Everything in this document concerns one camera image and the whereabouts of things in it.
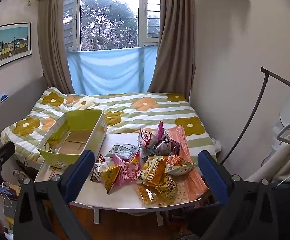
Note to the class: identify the pale green carrot-stick packet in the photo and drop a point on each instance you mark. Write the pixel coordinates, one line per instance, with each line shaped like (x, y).
(181, 166)

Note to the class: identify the orange snack packet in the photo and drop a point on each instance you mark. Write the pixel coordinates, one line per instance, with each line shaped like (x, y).
(153, 170)

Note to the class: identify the brown curtain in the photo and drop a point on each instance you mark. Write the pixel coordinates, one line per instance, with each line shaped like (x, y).
(52, 42)
(174, 50)

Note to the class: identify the blue item on headboard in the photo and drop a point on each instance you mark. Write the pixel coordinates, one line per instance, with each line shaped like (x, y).
(3, 98)

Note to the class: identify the grey and white snack packet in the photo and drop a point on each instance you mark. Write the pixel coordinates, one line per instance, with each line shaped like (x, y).
(122, 151)

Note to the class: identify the purple snack packet pink top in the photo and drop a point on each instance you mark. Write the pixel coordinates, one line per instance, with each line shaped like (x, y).
(164, 143)

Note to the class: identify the green cardboard box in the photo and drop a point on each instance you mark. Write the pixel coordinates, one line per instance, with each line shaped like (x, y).
(87, 123)

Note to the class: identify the window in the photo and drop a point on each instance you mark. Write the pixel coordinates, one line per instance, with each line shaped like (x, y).
(110, 15)

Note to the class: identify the grey headboard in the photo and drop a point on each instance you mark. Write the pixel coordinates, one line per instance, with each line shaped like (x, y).
(20, 100)

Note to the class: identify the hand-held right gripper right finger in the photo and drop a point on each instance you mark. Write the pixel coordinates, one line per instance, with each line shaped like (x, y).
(211, 173)

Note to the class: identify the wall poster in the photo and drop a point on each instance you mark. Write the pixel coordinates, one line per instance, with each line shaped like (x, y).
(10, 45)

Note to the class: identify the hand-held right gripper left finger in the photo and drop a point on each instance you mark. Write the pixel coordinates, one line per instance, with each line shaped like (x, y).
(82, 170)

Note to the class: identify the yellow and red snack packet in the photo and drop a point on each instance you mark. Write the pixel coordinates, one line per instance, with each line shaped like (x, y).
(168, 187)

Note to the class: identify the brown and white snack packet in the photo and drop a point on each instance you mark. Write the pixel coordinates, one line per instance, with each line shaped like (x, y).
(99, 167)

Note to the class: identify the green striped floral quilt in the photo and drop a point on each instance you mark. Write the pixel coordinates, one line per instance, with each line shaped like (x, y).
(145, 112)

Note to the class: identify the light blue cloth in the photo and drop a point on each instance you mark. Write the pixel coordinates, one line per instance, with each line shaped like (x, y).
(110, 70)

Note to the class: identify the small white cloth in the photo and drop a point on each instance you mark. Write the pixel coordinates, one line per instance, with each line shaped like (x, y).
(216, 145)

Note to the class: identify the clear yellow noodle snack packet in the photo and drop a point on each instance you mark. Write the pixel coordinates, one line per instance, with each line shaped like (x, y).
(146, 193)

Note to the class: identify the white and red snack packet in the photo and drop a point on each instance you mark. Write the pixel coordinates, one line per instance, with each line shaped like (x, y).
(147, 138)

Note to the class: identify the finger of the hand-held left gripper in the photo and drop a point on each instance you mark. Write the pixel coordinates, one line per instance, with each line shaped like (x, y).
(2, 155)

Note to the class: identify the teal snack packet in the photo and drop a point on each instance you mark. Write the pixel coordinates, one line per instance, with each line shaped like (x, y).
(150, 152)

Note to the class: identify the pink floral cloth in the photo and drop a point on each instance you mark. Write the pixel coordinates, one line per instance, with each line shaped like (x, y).
(192, 155)

